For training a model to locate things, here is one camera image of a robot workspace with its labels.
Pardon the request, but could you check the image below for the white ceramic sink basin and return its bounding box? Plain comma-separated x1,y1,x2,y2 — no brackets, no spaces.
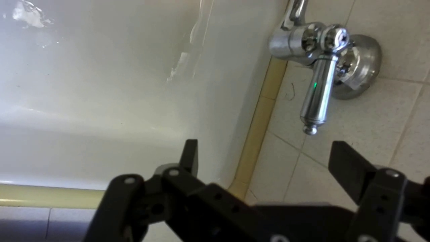
0,0,291,192

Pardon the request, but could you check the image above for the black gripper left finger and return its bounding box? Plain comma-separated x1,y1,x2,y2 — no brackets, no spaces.
84,139,271,242

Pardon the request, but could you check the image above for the chrome wall tap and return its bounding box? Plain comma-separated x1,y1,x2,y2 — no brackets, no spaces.
268,0,385,101

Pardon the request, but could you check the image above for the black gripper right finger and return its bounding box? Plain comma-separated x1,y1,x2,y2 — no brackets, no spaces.
329,140,430,242

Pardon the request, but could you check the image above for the chrome tap lever handle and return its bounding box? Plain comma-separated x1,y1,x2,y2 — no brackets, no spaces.
299,26,354,137

